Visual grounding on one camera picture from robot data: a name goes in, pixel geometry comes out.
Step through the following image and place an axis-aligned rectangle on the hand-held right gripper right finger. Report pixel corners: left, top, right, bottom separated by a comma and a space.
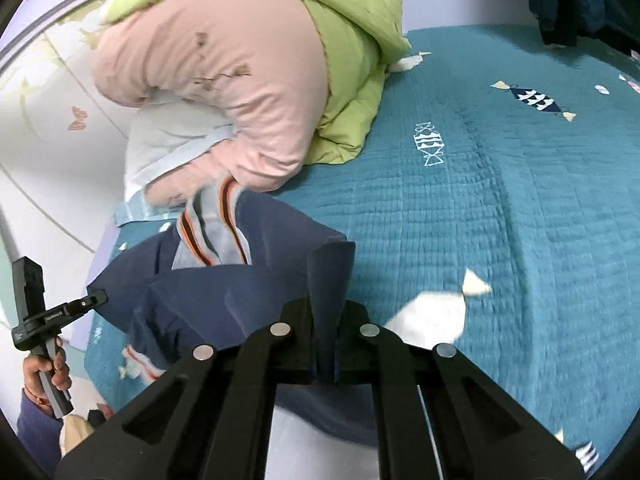
336, 301, 587, 480

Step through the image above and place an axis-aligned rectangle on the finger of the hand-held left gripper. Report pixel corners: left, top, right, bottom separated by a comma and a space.
81, 288, 109, 311

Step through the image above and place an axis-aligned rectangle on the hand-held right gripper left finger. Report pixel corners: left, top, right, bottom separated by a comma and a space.
55, 297, 317, 480

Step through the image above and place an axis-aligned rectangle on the navy blue jacket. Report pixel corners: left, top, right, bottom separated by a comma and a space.
88, 177, 383, 449

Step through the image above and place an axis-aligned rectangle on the person's left forearm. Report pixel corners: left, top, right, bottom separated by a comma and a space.
15, 389, 65, 478

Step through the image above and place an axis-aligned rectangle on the person's left hand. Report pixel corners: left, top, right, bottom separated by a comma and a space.
22, 338, 73, 405

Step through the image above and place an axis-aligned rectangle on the beige cloth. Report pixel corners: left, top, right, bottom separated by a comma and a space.
59, 412, 97, 456

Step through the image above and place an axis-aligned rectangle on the white pillow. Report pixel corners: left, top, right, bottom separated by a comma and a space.
114, 87, 242, 228

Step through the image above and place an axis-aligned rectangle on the teal fish print bedspread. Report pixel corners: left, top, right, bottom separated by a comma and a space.
82, 25, 640, 476

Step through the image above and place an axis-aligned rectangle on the pink duvet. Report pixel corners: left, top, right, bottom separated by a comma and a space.
91, 0, 334, 211

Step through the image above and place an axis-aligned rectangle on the lime green duvet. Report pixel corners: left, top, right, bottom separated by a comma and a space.
98, 0, 414, 167

